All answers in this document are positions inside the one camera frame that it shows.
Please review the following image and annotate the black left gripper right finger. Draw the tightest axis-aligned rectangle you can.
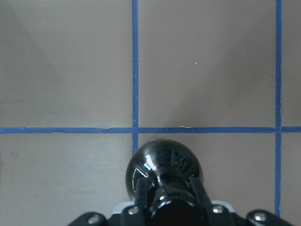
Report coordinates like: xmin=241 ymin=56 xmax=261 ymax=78
xmin=190 ymin=177 xmax=211 ymax=207

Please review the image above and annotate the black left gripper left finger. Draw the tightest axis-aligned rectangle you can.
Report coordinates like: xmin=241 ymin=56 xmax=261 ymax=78
xmin=135 ymin=178 xmax=149 ymax=209

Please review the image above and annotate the dark wine bottle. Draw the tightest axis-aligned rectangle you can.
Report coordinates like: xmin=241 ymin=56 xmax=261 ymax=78
xmin=125 ymin=139 xmax=203 ymax=226

